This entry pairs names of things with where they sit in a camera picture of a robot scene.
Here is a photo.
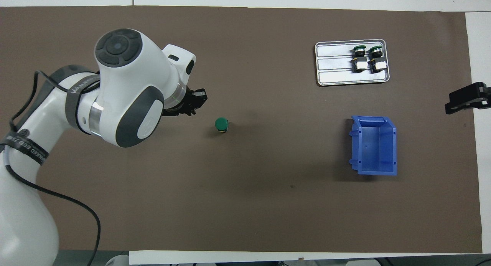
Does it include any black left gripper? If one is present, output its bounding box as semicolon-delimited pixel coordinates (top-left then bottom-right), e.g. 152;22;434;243
163;88;208;117

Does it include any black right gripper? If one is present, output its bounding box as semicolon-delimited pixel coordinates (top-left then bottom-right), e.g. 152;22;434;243
445;82;491;115

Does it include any blue plastic storage bin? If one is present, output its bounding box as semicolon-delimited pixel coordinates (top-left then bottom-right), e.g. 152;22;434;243
348;115;398;177

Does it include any brown table mat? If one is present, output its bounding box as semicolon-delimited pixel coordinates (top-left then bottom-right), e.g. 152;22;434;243
0;6;483;254

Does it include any silver metal tray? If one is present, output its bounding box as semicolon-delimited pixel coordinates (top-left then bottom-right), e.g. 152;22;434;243
315;39;390;86

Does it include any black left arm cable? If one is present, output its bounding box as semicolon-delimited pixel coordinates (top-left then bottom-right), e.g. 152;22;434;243
0;69;101;266

